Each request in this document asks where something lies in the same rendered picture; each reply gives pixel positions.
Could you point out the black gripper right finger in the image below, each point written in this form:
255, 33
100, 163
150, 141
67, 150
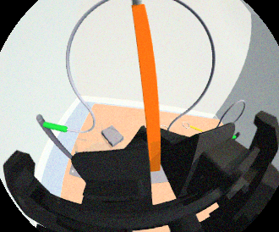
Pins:
180, 154

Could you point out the grey rectangular block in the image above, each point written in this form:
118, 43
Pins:
112, 136

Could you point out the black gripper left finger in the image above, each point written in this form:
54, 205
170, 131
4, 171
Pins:
133, 161

